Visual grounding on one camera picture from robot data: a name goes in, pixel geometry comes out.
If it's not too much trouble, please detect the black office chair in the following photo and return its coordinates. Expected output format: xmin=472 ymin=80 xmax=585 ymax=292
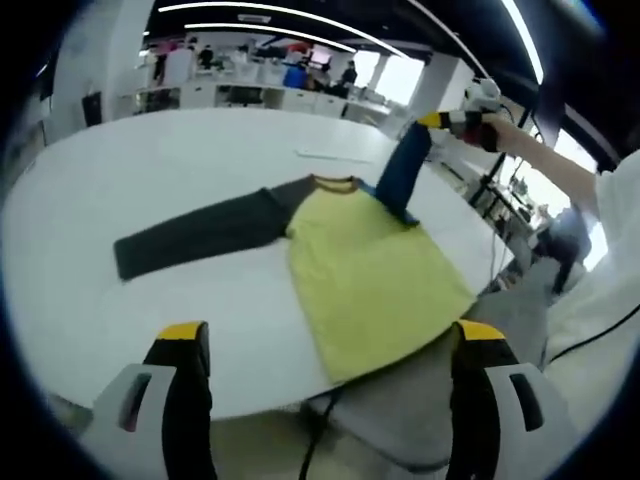
xmin=227 ymin=87 xmax=264 ymax=106

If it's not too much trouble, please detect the black equipment stand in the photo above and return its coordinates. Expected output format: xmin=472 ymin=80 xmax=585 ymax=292
xmin=469 ymin=74 xmax=569 ymax=221

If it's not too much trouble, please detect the white recessed socket strip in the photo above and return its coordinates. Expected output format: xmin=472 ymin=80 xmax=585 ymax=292
xmin=297 ymin=148 xmax=374 ymax=164

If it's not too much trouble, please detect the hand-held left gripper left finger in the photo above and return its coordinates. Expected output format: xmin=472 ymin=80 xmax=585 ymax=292
xmin=82 ymin=322 xmax=217 ymax=480

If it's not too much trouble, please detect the black waste bin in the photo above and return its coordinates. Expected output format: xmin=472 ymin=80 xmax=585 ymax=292
xmin=82 ymin=92 xmax=104 ymax=127

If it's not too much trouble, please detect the person's right hand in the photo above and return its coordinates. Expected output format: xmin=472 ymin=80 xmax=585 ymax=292
xmin=487 ymin=115 xmax=516 ymax=151

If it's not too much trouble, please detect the black cable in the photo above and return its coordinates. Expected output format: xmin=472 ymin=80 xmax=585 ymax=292
xmin=547 ymin=304 xmax=640 ymax=364
xmin=298 ymin=389 xmax=342 ymax=480

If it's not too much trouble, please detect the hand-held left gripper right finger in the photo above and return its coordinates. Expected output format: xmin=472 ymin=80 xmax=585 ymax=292
xmin=449 ymin=321 xmax=579 ymax=480

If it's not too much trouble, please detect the yellow long-sleeved garment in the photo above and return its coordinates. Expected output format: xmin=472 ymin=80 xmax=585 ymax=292
xmin=113 ymin=122 xmax=479 ymax=385

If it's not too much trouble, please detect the long ceiling light strip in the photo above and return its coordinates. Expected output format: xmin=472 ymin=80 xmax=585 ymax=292
xmin=183 ymin=22 xmax=359 ymax=54
xmin=157 ymin=1 xmax=406 ymax=59

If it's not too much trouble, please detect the row of white cabinets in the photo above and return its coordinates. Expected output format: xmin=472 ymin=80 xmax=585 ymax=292
xmin=119 ymin=82 xmax=351 ymax=119

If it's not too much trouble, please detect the white square pillar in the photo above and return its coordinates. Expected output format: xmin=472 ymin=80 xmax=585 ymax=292
xmin=49 ymin=0 xmax=151 ymax=126

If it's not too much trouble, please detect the blue container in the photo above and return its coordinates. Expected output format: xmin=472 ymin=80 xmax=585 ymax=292
xmin=283 ymin=64 xmax=307 ymax=90

